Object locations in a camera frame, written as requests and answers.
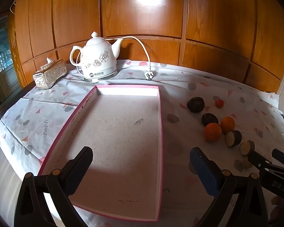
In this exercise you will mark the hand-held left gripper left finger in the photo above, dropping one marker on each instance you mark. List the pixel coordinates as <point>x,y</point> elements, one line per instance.
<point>78,163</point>

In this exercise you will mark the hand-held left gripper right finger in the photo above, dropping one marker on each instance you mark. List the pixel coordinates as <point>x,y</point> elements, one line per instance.
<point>203,170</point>

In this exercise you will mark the dark-skinned cut fruit half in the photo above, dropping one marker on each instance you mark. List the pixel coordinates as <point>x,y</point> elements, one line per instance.
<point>246,148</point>
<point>233,139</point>

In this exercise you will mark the pink shallow cardboard tray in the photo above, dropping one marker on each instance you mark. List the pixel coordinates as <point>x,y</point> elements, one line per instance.
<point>118,151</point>

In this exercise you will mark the orange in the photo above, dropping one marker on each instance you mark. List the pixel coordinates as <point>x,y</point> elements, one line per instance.
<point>213,133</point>
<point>228,124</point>

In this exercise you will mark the small dark round fruit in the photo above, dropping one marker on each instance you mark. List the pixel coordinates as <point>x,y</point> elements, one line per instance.
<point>210,119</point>

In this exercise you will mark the white patterned tablecloth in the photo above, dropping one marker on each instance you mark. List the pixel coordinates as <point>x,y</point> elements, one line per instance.
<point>37,123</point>

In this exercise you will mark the large dark round fruit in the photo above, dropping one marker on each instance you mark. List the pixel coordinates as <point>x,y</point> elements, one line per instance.
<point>196,104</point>

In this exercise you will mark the small red tomato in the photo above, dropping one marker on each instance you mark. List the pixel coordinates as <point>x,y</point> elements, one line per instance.
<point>219,103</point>

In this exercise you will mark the silver kettle base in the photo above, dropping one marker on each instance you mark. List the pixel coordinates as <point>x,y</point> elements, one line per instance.
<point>101,78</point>

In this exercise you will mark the silver embossed tissue box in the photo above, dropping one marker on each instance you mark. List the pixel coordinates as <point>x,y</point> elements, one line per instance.
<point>49,74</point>

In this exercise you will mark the white floral ceramic kettle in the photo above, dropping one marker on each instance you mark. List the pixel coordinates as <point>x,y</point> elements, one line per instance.
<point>97,54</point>

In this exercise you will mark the wooden lattice door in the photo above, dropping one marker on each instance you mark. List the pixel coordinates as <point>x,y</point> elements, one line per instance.
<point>3,59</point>

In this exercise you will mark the wooden panelled wardrobe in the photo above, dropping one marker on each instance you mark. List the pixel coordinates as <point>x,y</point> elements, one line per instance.
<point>142,16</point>

